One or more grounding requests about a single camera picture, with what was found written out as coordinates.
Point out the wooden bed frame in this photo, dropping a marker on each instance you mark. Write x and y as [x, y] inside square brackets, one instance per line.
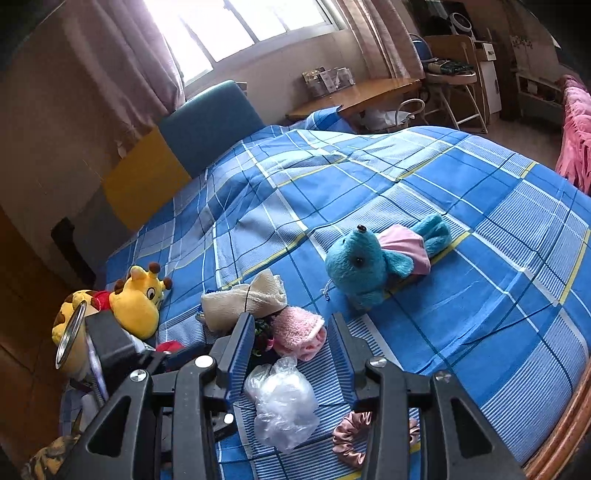
[565, 443]

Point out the wooden desk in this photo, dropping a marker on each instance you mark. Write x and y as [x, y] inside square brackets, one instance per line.
[364, 94]

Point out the yellow giraffe plush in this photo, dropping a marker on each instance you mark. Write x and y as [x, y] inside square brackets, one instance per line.
[136, 304]

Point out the window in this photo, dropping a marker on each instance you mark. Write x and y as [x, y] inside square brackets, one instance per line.
[240, 27]

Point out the pink curtain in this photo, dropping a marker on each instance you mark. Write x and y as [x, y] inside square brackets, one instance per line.
[129, 55]
[378, 32]

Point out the yellow headboard cushion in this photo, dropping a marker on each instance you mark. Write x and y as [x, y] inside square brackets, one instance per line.
[143, 180]

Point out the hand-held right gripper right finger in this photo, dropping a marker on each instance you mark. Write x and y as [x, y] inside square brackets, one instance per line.
[342, 355]

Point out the white fan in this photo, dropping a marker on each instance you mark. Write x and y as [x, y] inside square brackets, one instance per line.
[459, 24]

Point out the red soft item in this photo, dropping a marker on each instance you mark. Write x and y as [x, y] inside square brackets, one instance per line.
[168, 346]

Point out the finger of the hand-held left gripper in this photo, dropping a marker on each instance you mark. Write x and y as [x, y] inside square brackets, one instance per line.
[184, 356]

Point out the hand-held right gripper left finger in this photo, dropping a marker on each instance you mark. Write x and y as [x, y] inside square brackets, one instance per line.
[239, 355]

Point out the clear plastic bag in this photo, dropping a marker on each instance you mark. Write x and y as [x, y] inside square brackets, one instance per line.
[281, 401]

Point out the white cabinet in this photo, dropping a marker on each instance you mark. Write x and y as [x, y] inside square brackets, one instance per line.
[489, 78]

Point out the pink fluffy sock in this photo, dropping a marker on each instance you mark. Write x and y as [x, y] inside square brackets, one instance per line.
[295, 333]

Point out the white bag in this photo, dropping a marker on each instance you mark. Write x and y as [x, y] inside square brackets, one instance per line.
[381, 119]

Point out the white low shelf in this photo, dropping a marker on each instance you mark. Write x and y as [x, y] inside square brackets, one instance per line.
[538, 94]

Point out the blue checked bedsheet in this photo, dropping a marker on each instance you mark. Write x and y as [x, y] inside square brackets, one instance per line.
[461, 230]

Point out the grey headboard cushion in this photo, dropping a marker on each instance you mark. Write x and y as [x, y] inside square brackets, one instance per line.
[99, 228]

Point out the blue plush mouse pink dress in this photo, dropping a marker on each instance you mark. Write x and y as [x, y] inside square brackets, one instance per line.
[360, 272]

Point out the pink satin scrunchie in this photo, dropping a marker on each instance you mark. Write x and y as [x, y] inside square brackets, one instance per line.
[346, 438]

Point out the pink blanket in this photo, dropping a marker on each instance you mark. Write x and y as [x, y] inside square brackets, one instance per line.
[575, 134]

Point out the metal folding chair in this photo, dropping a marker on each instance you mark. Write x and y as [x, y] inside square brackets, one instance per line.
[450, 76]

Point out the camouflage cloth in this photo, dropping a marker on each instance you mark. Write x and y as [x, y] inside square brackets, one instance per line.
[48, 459]

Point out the dark floral cloth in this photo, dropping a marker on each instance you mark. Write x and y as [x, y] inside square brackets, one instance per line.
[263, 340]

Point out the beige sock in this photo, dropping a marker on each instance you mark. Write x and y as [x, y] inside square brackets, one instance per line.
[231, 302]

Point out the clear desk organizer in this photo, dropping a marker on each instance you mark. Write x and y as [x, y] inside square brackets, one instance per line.
[328, 81]

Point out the blue headboard cushion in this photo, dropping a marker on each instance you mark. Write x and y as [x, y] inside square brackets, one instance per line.
[207, 124]

